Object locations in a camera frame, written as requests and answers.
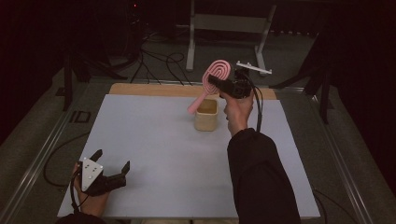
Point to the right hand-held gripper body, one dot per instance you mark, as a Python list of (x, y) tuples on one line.
[(238, 85)]

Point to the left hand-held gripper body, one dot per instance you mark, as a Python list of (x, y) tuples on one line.
[(96, 179)]

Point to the pink hairbrush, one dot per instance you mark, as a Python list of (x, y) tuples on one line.
[(214, 73)]

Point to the cream square cup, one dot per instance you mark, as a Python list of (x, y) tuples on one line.
[(205, 119)]

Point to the person's left hand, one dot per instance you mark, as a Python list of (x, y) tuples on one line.
[(91, 203)]

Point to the person's right hand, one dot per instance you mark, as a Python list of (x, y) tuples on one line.
[(238, 113)]

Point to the grey metal stand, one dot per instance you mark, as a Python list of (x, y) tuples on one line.
[(230, 23)]

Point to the black stand legs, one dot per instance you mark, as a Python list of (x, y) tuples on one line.
[(311, 77), (81, 74)]

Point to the black floor bracket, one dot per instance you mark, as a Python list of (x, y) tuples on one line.
[(80, 117)]

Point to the aluminium floor rail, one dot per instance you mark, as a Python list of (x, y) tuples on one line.
[(345, 174), (34, 168)]

